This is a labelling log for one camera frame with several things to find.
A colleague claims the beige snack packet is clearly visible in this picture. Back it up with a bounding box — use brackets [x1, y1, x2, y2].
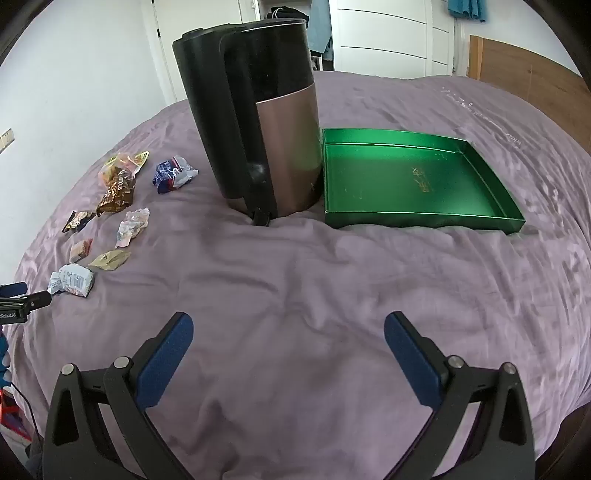
[88, 250, 132, 271]

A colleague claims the green metal tray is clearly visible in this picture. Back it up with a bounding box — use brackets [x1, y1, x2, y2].
[322, 128, 527, 234]

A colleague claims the white door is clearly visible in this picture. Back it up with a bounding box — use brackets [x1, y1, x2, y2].
[141, 0, 185, 104]

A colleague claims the white wardrobe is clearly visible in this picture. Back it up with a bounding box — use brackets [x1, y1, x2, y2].
[238, 0, 458, 77]

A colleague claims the gold blue cookie packet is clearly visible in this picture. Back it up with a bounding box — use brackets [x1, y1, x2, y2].
[62, 210, 98, 233]

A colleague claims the red printed object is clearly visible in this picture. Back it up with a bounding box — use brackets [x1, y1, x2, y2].
[0, 388, 28, 439]

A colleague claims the black rose-gold electric kettle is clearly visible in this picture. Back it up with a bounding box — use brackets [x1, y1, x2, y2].
[172, 17, 321, 227]

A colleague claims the hanging grey-blue garment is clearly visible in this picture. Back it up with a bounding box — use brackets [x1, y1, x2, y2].
[307, 0, 334, 61]

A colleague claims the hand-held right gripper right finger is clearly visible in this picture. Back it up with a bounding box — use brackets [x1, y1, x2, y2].
[384, 311, 536, 480]

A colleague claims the white pink snack wrapper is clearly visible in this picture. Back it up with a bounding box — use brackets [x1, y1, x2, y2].
[115, 208, 151, 250]

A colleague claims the person's left hand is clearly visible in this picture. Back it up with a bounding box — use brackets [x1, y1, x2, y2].
[0, 330, 12, 384]

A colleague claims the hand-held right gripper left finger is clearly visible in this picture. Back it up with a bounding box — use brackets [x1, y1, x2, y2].
[41, 311, 195, 480]

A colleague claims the blue white snack packet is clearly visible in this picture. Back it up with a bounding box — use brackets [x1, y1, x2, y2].
[151, 156, 199, 195]

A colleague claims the wooden headboard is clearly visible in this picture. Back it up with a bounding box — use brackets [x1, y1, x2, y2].
[468, 34, 591, 153]

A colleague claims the brown gold cookie packet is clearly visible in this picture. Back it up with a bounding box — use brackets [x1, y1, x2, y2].
[96, 170, 138, 217]

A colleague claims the yellow orange snack packet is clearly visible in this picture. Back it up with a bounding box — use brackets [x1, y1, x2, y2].
[98, 151, 151, 183]

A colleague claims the teal hanging cloth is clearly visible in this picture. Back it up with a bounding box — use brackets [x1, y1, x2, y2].
[447, 0, 488, 23]

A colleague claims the purple bed blanket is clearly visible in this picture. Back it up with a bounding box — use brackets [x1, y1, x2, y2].
[9, 69, 591, 480]

